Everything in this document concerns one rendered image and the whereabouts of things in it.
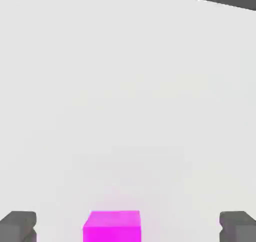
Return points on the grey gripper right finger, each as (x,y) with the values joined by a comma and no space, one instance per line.
(239,225)

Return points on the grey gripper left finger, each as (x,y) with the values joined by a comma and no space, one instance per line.
(17,225)

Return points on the small magenta cube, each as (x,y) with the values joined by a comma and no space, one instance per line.
(111,229)

